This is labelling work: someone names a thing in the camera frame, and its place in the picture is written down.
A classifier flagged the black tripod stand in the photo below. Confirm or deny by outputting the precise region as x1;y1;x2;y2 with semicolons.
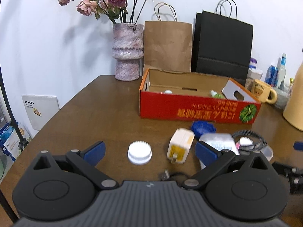
0;0;30;222

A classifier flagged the red cardboard box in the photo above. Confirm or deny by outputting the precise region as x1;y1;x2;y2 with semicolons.
139;64;262;125

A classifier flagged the white yellow charger plug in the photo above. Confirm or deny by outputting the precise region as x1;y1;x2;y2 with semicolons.
167;128;195;164

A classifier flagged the yellow bear mug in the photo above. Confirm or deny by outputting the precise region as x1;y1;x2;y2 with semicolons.
251;79;278;105

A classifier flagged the clear plastic container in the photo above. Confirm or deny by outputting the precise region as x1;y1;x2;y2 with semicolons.
237;144;274;162

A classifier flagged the small white ridged cap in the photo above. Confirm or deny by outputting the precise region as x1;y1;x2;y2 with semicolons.
239;137;253;147

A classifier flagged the black paper bag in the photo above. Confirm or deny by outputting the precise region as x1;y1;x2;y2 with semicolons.
191;0;254;87

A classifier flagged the braided charging cable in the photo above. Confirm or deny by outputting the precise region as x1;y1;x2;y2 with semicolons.
231;130;268;152

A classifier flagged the dried rose bouquet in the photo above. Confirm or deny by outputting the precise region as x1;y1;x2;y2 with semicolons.
58;0;161;25

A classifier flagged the blue drink can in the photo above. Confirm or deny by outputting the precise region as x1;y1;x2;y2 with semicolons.
264;64;279;88

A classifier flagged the blue white package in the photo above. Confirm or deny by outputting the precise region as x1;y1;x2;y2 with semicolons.
0;121;33;162

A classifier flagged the pink marbled vase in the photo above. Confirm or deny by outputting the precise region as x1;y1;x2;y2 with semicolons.
112;23;144;81

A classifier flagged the dark usb cable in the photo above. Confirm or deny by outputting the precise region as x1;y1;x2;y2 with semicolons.
160;169;191;181

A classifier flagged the clear glass bottle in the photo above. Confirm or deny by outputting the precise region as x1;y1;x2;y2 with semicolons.
276;53;287;89

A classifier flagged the cream thermos jug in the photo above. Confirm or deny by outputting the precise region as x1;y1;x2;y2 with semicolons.
282;62;303;132

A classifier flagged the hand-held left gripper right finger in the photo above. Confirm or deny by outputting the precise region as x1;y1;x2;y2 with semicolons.
182;140;275;191

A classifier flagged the clear seed container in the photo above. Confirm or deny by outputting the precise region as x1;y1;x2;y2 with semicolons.
245;68;263;91

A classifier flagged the white ridged bottle cap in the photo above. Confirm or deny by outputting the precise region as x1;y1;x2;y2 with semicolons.
127;141;153;166

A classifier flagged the white wall panel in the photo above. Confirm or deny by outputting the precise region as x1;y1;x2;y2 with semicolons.
21;95;60;131

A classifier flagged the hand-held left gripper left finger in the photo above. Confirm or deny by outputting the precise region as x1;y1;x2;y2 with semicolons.
30;141;119;191

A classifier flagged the brown paper bag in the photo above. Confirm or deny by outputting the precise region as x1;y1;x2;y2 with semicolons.
144;2;193;73

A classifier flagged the blue bottle cap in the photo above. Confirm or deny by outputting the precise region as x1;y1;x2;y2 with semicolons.
191;120;216;137

